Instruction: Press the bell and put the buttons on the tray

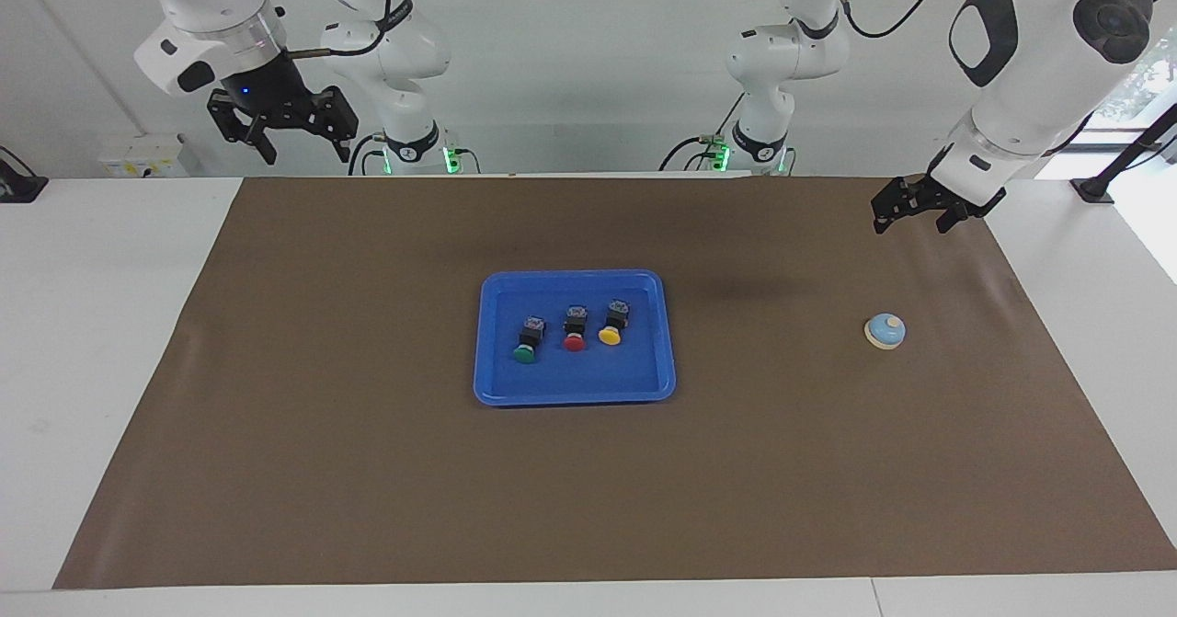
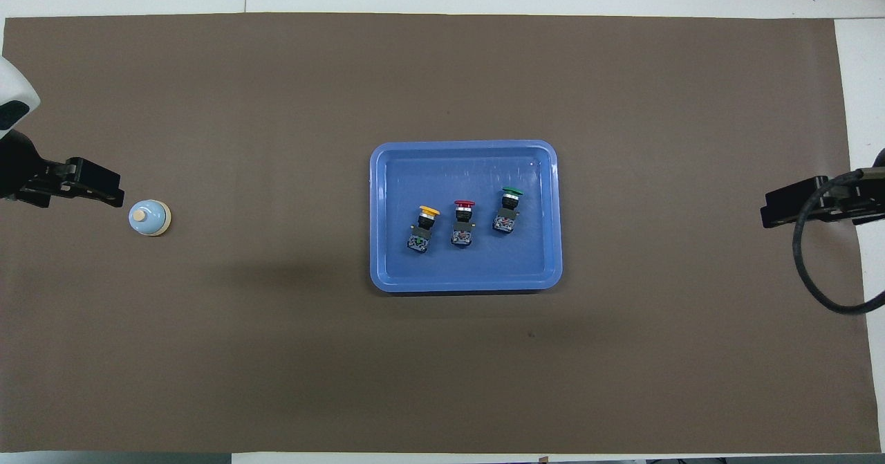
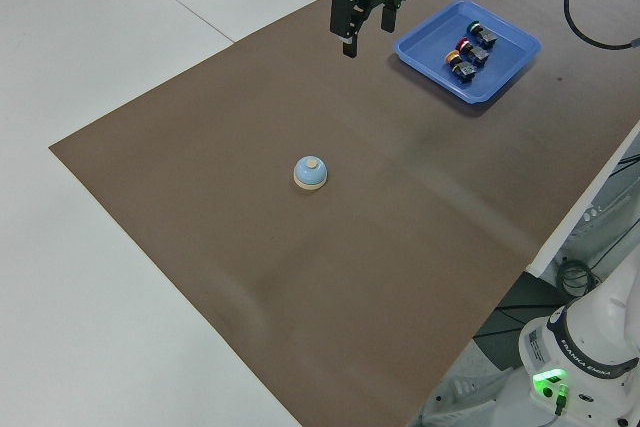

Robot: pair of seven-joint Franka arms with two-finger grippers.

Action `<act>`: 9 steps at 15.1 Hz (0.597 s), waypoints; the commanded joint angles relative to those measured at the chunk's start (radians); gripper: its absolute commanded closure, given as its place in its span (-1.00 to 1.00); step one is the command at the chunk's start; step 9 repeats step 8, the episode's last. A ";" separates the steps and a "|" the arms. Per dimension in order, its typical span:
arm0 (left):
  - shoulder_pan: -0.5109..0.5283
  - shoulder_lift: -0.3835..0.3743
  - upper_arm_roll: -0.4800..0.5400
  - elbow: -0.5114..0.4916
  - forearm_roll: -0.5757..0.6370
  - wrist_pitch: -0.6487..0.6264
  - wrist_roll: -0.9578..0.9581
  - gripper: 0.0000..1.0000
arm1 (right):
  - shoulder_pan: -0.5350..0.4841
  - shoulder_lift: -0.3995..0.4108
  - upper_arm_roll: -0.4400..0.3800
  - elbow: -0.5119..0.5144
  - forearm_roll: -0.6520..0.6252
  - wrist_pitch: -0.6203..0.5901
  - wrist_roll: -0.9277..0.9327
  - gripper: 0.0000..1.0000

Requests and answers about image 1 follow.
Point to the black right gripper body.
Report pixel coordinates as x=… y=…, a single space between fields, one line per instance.
x=271 y=93

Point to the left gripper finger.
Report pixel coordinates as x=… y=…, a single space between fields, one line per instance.
x=975 y=208
x=894 y=199

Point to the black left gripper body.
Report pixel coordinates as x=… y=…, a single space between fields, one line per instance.
x=945 y=192

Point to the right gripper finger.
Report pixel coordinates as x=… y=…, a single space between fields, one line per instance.
x=336 y=116
x=235 y=120

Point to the light blue desk bell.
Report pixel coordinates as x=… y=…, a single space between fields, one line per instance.
x=885 y=330

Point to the green push button switch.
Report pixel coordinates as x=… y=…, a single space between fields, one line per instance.
x=528 y=341

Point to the yellow push button switch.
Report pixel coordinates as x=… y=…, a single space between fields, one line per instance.
x=612 y=325

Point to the red push button switch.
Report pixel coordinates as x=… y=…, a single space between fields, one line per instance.
x=575 y=330

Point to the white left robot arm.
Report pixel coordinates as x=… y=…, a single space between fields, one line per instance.
x=1030 y=84

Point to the blue plastic tray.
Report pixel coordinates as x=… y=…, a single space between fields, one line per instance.
x=575 y=380

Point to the brown table mat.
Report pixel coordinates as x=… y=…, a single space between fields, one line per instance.
x=588 y=488

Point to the white wall outlet box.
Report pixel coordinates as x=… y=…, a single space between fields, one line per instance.
x=142 y=157

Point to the black camera stand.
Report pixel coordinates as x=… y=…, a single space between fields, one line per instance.
x=1094 y=189

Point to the black table clamp mount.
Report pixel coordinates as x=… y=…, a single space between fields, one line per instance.
x=18 y=185

